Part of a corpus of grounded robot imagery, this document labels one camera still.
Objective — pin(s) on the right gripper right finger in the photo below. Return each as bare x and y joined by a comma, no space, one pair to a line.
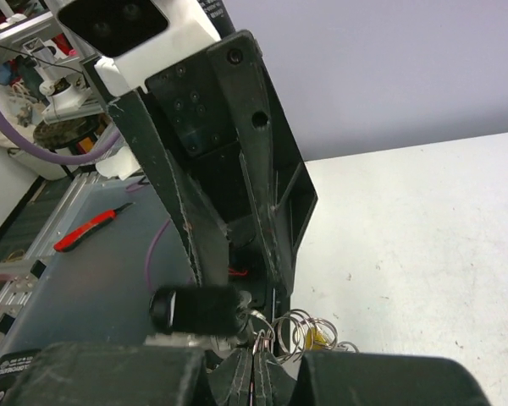
340,378

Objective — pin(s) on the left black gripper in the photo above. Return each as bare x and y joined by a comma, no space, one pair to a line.
218,150

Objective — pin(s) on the red utility knife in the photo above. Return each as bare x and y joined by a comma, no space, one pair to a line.
73,239

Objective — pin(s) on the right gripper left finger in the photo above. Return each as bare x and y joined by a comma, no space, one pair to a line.
109,374

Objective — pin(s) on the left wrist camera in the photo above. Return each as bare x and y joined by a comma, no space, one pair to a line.
138,39

